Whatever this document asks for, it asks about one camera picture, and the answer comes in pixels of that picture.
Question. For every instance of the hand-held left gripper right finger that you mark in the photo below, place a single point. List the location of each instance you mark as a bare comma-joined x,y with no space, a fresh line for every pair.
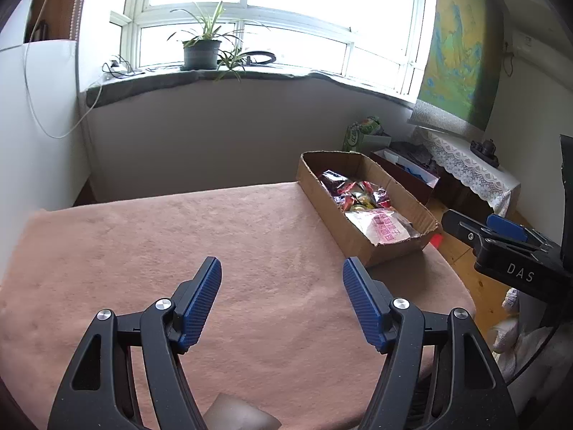
365,313

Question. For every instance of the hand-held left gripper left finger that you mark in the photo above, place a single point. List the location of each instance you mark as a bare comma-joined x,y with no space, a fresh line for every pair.
201,309

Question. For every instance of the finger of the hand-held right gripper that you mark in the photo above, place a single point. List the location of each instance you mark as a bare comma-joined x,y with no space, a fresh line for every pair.
506,227

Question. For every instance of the cardboard box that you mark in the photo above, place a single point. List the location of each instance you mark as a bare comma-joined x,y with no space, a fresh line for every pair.
389,251

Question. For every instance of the sliced bread packet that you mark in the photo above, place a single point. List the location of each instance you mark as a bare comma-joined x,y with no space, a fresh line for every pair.
385,228

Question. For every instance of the yellow candy packet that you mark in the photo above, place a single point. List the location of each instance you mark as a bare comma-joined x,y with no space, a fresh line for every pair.
365,200

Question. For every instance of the red snack packet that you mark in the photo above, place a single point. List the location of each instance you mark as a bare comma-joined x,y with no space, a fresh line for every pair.
365,188

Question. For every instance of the clear dark cake packet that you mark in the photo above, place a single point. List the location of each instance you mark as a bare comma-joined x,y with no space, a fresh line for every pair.
332,181

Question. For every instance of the person's right hand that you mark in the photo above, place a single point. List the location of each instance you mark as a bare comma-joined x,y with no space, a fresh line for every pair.
506,338

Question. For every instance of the dark wooden side table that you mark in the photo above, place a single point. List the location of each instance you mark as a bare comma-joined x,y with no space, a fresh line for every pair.
465,201

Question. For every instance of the white lace tablecloth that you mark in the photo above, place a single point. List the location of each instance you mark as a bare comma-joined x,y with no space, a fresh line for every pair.
470,165

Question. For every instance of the pink blanket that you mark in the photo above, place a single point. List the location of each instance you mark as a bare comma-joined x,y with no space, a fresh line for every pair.
179,233

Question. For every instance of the dark ornament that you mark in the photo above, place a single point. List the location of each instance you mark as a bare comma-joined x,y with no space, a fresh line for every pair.
485,150

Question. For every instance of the dark red open box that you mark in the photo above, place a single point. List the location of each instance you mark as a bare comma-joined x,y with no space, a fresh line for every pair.
403,180

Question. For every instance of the green gift bag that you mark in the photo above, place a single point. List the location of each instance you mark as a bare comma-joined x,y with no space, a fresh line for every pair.
358,136

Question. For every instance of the grey windowsill cloth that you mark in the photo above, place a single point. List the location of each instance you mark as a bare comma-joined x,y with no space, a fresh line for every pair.
134,87

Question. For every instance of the potted spider plant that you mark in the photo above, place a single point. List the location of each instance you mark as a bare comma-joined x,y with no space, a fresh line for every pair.
201,56

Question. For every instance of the white power strip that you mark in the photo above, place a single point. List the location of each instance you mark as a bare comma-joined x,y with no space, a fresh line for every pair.
117,68

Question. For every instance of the white cabinet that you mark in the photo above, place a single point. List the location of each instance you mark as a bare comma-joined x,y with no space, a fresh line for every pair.
49,98

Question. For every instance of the white framed window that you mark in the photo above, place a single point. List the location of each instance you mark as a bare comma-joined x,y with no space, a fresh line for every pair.
313,4

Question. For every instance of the white beaded strip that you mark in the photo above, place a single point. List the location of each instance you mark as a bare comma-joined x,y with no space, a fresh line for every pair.
78,4

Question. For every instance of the landscape wall painting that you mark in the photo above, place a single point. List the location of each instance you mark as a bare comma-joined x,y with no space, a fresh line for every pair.
456,53

